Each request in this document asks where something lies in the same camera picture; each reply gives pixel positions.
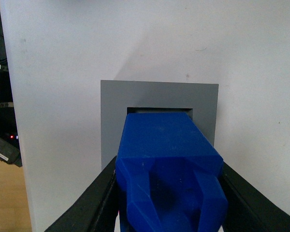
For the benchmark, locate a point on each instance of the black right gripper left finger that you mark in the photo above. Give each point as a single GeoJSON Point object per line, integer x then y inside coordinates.
{"type": "Point", "coordinates": [96, 209]}

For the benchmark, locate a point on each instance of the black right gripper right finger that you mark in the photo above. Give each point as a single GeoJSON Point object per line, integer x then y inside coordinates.
{"type": "Point", "coordinates": [248, 209]}

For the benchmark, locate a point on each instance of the blue plastic part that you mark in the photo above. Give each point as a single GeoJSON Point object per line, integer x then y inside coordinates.
{"type": "Point", "coordinates": [167, 173]}

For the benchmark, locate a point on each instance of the gray cube base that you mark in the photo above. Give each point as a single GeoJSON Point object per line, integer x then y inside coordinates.
{"type": "Point", "coordinates": [199, 100]}

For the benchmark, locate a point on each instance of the black equipment rack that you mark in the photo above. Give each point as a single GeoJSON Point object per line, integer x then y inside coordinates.
{"type": "Point", "coordinates": [9, 141]}

